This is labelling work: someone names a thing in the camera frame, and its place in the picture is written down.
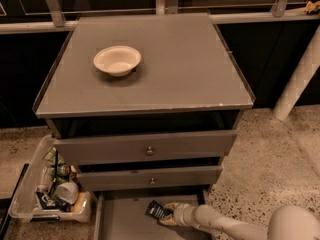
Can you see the grey middle drawer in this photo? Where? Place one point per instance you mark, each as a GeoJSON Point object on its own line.
{"type": "Point", "coordinates": [151, 178]}

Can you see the grey drawer cabinet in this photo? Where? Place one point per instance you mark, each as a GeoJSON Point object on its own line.
{"type": "Point", "coordinates": [187, 81]}

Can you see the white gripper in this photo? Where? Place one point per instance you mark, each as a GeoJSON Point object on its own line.
{"type": "Point", "coordinates": [182, 214]}

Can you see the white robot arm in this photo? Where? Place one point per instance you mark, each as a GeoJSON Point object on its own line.
{"type": "Point", "coordinates": [288, 222]}

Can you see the clear plastic bottle in bin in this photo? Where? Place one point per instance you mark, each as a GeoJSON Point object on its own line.
{"type": "Point", "coordinates": [45, 180]}

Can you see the grey drawer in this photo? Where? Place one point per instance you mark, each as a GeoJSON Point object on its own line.
{"type": "Point", "coordinates": [122, 214]}
{"type": "Point", "coordinates": [145, 148]}
{"type": "Point", "coordinates": [151, 178]}

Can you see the white cup in bin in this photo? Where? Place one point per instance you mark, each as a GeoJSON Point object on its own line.
{"type": "Point", "coordinates": [68, 192]}

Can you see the blue rxbar blueberry bar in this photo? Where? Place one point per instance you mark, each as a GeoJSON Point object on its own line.
{"type": "Point", "coordinates": [157, 211]}

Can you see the clear plastic bin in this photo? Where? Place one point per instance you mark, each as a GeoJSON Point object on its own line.
{"type": "Point", "coordinates": [50, 189]}

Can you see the metal railing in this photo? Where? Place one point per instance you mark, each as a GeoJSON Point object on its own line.
{"type": "Point", "coordinates": [58, 22]}

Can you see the yellow sponge in bin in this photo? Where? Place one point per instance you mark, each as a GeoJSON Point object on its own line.
{"type": "Point", "coordinates": [77, 206]}

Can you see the green chip bag in bin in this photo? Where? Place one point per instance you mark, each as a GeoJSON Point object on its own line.
{"type": "Point", "coordinates": [53, 156]}

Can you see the green can in bin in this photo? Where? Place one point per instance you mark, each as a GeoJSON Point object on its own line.
{"type": "Point", "coordinates": [60, 170]}

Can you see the white diagonal post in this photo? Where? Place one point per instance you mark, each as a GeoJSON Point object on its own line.
{"type": "Point", "coordinates": [302, 75]}

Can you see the white paper bowl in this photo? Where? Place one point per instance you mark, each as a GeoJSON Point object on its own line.
{"type": "Point", "coordinates": [117, 61]}

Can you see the grey bottom drawer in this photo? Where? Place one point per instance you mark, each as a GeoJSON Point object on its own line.
{"type": "Point", "coordinates": [122, 214]}

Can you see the blue snack bag in bin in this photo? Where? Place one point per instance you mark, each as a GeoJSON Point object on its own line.
{"type": "Point", "coordinates": [48, 203]}

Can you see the grey top drawer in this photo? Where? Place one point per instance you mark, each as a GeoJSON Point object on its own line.
{"type": "Point", "coordinates": [145, 148]}

